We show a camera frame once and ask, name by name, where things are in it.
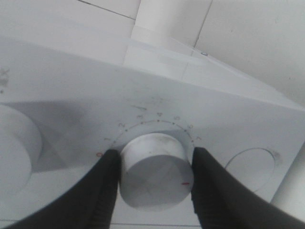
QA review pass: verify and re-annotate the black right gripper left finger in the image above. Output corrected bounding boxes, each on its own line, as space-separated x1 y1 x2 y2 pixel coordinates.
8 149 121 229

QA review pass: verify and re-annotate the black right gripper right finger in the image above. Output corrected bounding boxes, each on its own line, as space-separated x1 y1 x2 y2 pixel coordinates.
191 147 305 229

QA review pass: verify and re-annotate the round white door button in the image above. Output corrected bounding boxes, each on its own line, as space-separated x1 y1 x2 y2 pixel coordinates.
225 148 275 192

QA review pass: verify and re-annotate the white timer knob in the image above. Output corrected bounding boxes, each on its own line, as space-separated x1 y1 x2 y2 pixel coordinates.
120 133 193 211

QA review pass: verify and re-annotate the upper white power knob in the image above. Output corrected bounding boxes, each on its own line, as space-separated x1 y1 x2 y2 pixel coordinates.
0 105 42 199

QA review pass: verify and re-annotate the white microwave oven body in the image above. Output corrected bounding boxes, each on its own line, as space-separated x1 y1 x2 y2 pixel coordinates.
0 36 305 227

